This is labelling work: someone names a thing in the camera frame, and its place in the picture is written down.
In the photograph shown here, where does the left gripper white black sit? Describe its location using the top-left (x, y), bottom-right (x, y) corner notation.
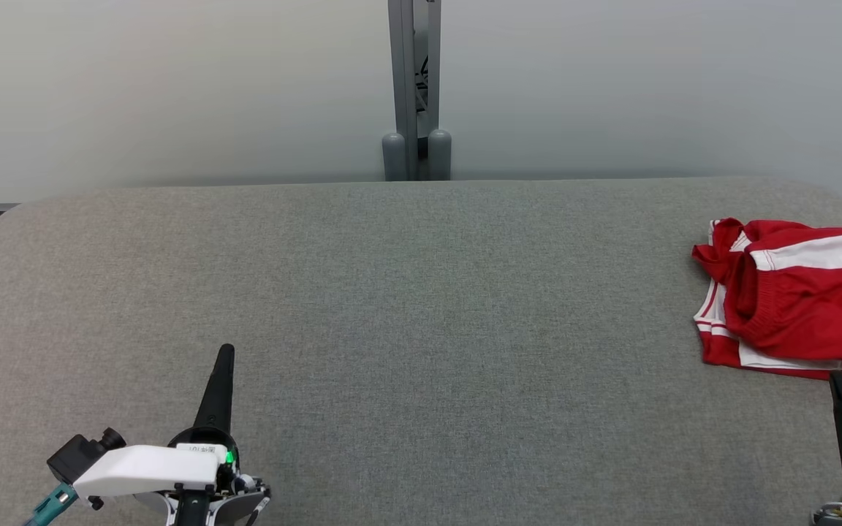
top-left (72, 343), bottom-right (240, 500)

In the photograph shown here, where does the red shorts white stripe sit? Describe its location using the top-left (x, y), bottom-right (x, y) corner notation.
top-left (723, 219), bottom-right (842, 390)

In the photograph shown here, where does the red white jersey shirt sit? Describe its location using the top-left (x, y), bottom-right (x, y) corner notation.
top-left (691, 217), bottom-right (842, 374)

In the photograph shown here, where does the grey metal partition post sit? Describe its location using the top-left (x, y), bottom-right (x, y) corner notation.
top-left (380, 0), bottom-right (453, 183)

